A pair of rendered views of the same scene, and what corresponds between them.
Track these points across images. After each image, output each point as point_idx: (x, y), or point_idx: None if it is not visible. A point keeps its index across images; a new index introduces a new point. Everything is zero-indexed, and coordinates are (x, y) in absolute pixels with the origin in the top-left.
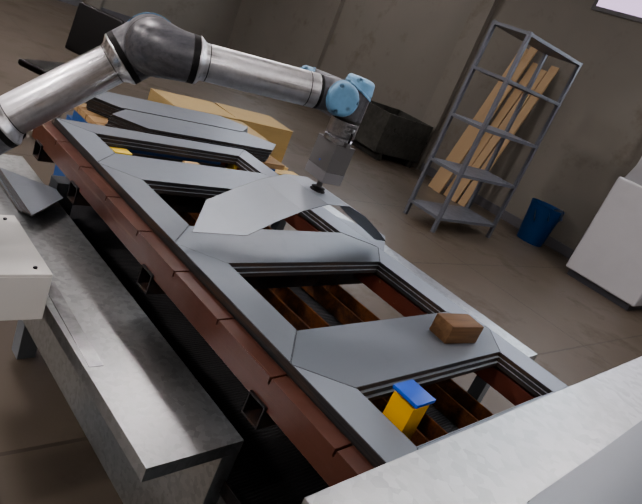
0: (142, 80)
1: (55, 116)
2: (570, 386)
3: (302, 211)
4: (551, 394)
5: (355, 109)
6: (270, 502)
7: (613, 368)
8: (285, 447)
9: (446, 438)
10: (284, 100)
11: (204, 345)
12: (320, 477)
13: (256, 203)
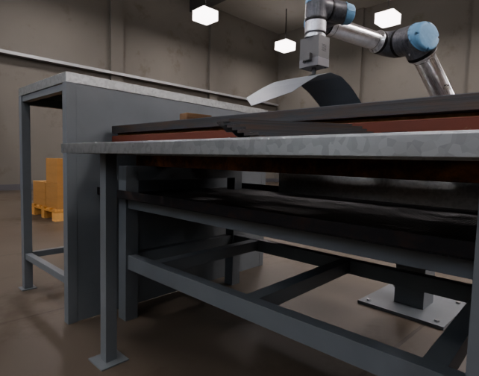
0: (409, 60)
1: (430, 95)
2: (200, 97)
3: (309, 92)
4: (210, 99)
5: (304, 26)
6: (260, 191)
7: (169, 91)
8: (261, 194)
9: (245, 106)
10: (338, 39)
11: (330, 201)
12: (242, 192)
13: (337, 100)
